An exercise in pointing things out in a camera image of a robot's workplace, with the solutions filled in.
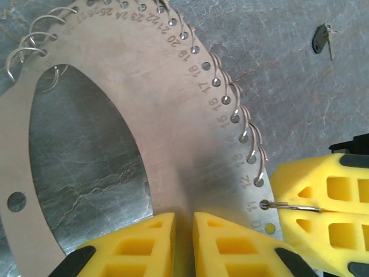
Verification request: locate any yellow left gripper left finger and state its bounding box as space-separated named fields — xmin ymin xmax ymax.
xmin=47 ymin=212 xmax=176 ymax=277

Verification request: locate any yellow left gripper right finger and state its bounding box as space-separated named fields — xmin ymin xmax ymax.
xmin=192 ymin=212 xmax=321 ymax=277

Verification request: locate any black head key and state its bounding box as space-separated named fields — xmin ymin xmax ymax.
xmin=311 ymin=23 xmax=338 ymax=61

